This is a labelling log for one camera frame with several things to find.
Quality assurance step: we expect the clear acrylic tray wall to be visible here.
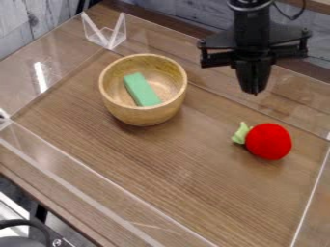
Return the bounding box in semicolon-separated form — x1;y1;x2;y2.
0;110;217;247

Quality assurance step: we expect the green rectangular block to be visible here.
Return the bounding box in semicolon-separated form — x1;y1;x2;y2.
124;72;162;106

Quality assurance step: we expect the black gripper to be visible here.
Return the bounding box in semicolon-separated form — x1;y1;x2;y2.
198;6;311;94

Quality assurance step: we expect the clear acrylic corner bracket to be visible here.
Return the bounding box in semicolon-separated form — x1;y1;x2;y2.
82;12;127;50

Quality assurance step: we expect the black metal table frame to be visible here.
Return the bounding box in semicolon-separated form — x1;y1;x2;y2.
27;201;88;247

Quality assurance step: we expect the black cable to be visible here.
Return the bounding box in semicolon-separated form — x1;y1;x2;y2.
0;219;52;247

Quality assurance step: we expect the wooden bowl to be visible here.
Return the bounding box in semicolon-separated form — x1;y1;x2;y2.
98;53;188;126

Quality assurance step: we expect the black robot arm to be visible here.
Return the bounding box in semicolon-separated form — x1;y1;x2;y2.
198;0;311;95

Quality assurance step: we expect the red plush fruit green stem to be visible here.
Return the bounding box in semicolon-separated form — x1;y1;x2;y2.
231;122;293;160

